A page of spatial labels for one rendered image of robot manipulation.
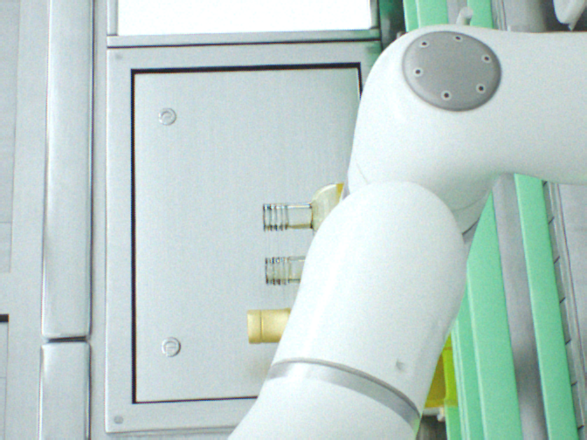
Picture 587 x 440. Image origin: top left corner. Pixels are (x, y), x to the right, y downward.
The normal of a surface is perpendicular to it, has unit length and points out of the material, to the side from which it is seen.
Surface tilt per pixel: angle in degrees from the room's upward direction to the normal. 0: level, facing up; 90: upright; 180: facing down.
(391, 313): 107
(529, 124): 103
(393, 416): 128
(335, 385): 89
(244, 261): 90
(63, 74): 90
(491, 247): 90
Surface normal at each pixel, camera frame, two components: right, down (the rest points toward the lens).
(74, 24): 0.04, -0.34
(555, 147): 0.22, 0.47
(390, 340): 0.33, -0.37
